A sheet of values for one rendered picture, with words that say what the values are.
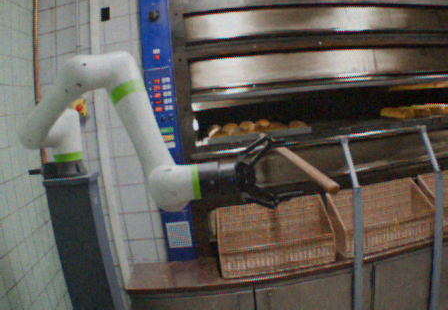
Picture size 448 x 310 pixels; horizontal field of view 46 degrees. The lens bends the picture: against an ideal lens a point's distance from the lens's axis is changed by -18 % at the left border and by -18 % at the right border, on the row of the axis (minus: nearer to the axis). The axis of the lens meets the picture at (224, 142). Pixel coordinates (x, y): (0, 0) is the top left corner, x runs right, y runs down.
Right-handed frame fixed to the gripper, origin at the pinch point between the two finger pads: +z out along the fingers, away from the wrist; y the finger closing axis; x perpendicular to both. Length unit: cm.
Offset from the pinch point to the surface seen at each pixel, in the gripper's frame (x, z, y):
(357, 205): -93, 41, 33
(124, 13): -155, -59, -75
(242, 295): -100, -15, 70
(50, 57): -156, -106, -59
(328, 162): -153, 41, 19
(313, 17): -154, 44, -61
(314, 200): -149, 31, 37
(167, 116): -152, -40, -15
